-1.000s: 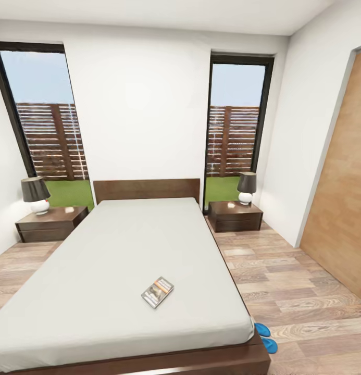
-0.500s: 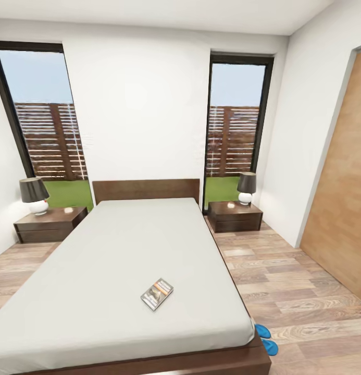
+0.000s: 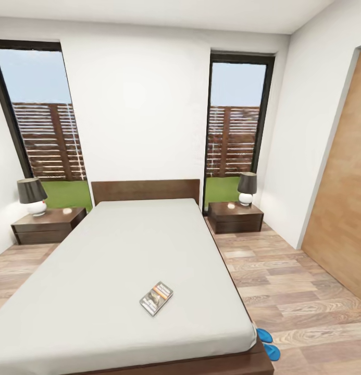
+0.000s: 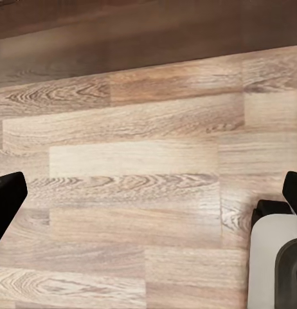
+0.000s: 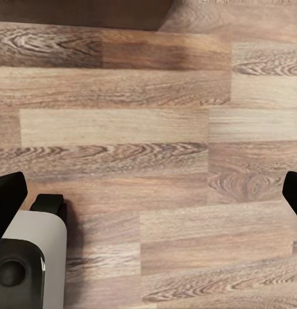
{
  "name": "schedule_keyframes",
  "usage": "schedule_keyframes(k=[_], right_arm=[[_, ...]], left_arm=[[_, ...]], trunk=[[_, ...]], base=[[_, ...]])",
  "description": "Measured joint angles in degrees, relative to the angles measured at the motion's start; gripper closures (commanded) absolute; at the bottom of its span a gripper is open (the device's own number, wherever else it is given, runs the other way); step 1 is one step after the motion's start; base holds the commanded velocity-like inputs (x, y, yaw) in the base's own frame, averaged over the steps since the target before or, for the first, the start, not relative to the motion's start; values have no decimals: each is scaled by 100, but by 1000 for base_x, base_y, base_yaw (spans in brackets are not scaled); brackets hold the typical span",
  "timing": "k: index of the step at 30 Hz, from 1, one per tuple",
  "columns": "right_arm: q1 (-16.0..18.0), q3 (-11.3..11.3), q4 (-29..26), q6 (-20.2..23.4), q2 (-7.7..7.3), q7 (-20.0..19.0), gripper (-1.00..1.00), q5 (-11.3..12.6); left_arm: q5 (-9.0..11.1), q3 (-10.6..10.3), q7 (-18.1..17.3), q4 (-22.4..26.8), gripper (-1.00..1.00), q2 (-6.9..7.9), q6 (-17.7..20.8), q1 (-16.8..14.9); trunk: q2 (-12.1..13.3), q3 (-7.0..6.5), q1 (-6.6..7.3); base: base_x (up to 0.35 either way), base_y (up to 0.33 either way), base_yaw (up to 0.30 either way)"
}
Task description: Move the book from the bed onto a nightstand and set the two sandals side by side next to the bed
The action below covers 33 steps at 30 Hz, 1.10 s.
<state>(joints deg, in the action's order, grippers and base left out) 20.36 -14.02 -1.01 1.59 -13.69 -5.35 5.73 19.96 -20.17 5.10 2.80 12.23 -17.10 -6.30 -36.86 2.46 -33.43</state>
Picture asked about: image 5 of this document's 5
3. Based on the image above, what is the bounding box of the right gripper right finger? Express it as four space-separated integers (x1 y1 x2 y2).
282 171 297 215

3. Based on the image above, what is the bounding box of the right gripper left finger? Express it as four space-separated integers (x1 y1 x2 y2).
0 171 28 240

